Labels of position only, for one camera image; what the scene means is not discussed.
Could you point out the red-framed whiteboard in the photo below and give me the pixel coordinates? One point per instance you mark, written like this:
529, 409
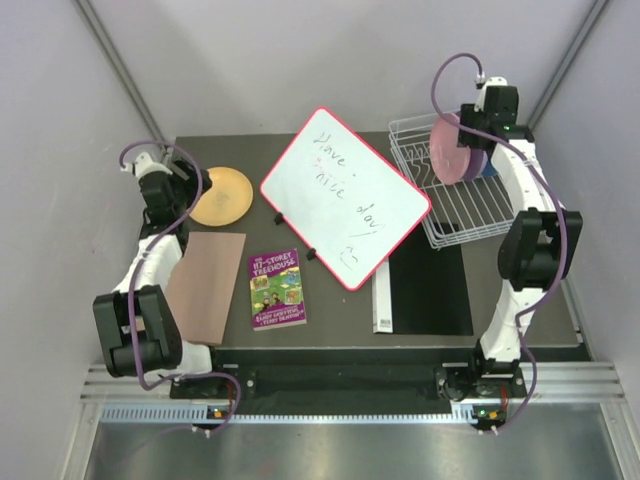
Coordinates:
342, 198

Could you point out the brown cardboard sheet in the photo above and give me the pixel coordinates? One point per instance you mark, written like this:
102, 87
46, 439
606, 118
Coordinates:
201, 286

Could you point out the blue plate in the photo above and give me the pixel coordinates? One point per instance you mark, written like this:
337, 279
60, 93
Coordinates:
489, 170

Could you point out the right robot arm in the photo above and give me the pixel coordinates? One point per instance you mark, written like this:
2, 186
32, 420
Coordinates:
537, 251

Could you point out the pink plate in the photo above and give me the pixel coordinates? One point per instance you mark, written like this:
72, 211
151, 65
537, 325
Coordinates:
449, 161

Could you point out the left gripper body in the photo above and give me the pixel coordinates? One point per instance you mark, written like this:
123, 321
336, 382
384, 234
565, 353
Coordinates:
185, 189

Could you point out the purple treehouse book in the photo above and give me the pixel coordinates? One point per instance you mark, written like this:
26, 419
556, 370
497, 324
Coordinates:
277, 298

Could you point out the black flat box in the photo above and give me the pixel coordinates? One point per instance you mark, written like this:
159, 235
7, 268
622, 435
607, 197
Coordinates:
422, 291

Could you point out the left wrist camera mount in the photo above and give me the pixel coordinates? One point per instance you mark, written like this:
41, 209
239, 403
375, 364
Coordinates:
143, 165

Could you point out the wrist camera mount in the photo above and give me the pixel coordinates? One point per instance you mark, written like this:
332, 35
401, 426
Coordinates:
483, 84
143, 165

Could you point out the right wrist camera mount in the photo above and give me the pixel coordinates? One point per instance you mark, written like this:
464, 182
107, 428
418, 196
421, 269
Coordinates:
483, 84

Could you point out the purple plate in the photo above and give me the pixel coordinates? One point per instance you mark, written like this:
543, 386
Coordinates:
477, 163

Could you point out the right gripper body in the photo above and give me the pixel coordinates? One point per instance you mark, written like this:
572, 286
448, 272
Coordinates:
471, 117

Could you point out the yellow plate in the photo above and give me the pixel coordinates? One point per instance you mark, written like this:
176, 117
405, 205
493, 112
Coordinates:
228, 199

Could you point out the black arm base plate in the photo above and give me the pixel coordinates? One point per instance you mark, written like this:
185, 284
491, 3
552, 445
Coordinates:
455, 373

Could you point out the aluminium front rail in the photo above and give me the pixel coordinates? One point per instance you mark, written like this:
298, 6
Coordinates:
564, 383

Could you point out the white wire dish rack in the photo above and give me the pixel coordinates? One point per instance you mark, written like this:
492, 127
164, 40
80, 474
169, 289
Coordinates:
460, 213

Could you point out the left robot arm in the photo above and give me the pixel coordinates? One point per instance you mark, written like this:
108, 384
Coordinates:
137, 330

